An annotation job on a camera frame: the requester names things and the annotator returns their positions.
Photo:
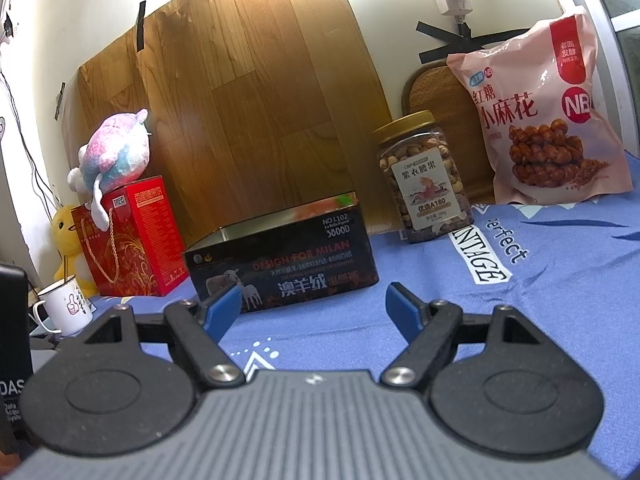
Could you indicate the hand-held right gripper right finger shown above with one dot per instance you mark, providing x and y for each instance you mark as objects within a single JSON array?
[{"x": 405, "y": 310}]

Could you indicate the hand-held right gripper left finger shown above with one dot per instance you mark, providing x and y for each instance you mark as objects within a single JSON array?
[{"x": 225, "y": 310}]

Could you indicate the black tin box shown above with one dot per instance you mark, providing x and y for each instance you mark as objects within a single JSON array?
[{"x": 300, "y": 260}]

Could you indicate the white enamel mug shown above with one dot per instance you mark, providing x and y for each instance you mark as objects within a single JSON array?
[{"x": 65, "y": 306}]

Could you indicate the red gift bag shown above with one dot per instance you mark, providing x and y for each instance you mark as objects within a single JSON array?
[{"x": 145, "y": 240}]

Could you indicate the yellow plush duck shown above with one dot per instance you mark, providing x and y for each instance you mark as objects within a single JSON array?
[{"x": 65, "y": 235}]

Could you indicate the clear nut jar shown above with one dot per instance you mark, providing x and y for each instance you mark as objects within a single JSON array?
[{"x": 425, "y": 185}]

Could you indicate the blue printed cloth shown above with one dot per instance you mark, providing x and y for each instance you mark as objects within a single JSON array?
[{"x": 550, "y": 285}]

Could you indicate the pink blue plush toy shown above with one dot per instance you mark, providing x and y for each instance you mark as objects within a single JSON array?
[{"x": 117, "y": 152}]

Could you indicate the round woven mat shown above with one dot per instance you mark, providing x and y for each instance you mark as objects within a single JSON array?
[{"x": 430, "y": 90}]

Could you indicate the wooden board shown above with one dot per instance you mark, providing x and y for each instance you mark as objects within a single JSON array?
[{"x": 250, "y": 85}]

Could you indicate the black tape strip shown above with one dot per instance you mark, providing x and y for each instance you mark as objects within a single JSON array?
[
  {"x": 140, "y": 25},
  {"x": 457, "y": 50},
  {"x": 61, "y": 101},
  {"x": 442, "y": 31}
]

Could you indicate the pink snack bag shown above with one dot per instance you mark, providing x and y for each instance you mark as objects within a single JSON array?
[{"x": 525, "y": 85}]

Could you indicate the grey frame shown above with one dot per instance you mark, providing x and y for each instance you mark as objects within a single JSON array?
[{"x": 595, "y": 5}]

